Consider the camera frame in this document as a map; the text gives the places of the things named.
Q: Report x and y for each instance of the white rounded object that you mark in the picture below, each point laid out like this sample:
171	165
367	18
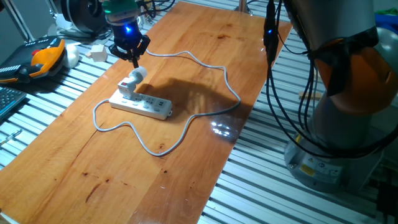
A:
72	56

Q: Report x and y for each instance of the orange and black teach pendant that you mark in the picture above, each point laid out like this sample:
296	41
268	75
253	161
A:
46	59

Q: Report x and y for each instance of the white power strip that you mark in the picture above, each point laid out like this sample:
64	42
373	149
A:
146	107

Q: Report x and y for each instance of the wooden rack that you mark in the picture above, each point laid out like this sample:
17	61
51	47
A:
309	95

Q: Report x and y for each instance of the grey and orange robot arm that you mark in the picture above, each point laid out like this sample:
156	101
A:
342	140

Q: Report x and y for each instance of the thin metal rod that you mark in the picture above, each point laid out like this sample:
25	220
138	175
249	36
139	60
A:
52	9

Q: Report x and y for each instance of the small white block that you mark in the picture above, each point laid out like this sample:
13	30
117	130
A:
99	53

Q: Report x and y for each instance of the black keyboard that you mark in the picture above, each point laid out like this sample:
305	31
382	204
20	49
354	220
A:
9	99

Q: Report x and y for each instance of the black round spool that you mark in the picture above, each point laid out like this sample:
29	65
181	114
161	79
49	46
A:
84	15

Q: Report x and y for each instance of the grey metal stand bar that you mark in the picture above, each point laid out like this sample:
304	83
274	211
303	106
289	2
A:
18	21

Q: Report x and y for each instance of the blue plastic bag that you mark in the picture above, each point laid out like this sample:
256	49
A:
387	20

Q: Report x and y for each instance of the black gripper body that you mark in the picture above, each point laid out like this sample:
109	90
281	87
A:
127	32

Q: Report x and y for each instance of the brown wooden board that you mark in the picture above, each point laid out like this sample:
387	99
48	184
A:
124	186

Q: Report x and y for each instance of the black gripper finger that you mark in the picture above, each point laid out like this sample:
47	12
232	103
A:
122	53
143	43

